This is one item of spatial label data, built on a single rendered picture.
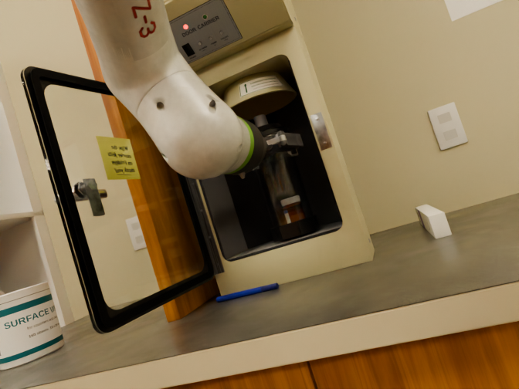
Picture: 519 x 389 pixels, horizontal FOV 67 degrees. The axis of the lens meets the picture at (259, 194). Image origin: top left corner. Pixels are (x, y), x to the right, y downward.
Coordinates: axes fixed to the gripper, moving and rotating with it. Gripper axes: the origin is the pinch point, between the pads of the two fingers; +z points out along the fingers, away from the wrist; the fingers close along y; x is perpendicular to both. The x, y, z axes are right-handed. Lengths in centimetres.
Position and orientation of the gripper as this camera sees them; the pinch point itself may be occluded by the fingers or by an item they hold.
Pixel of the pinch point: (271, 155)
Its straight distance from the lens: 85.5
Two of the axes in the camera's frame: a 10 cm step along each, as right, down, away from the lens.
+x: 3.0, 9.5, -0.7
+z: 3.0, -0.3, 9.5
